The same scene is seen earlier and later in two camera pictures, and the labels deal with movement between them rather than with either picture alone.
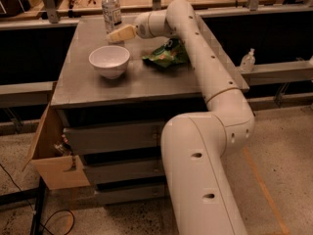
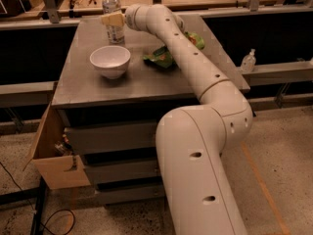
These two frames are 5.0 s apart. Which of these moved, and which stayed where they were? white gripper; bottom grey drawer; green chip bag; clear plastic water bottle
Moved: white gripper
Stayed: bottom grey drawer; green chip bag; clear plastic water bottle
